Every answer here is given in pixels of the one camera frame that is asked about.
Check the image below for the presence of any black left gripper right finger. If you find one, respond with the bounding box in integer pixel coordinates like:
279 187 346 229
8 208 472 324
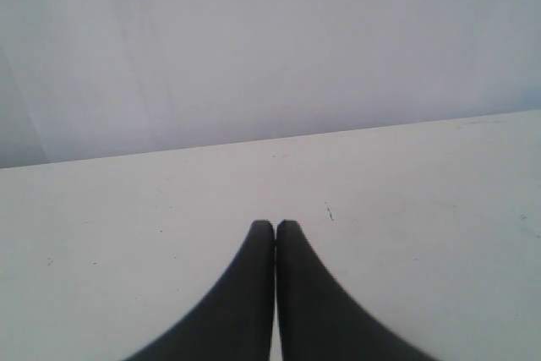
276 220 428 360

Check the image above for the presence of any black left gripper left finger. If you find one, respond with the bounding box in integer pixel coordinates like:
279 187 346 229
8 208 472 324
129 220 275 360

